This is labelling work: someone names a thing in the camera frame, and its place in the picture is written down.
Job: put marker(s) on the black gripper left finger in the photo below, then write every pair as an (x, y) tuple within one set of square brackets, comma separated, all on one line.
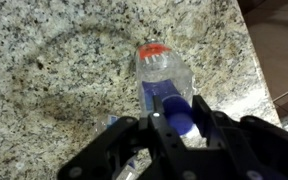
[(164, 153)]

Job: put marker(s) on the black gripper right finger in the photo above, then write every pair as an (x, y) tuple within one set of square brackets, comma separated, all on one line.
[(250, 153)]

